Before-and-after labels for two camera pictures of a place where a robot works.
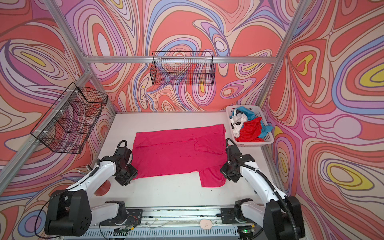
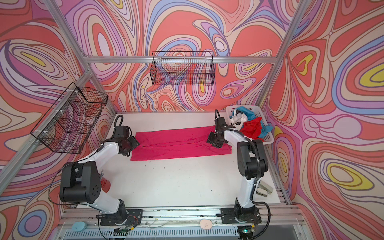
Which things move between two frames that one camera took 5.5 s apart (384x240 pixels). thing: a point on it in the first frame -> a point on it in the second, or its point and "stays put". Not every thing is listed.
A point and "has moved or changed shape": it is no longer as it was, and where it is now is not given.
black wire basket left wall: x=68 y=123 stays put
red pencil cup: x=103 y=189 stays put
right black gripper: x=224 y=171 -> x=211 y=139
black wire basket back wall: x=183 y=68 stays put
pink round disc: x=206 y=224 stays put
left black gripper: x=128 y=181 -> x=135 y=142
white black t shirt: x=239 y=117 stays put
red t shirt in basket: x=250 y=131 stays put
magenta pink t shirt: x=202 y=149 has moved or changed shape
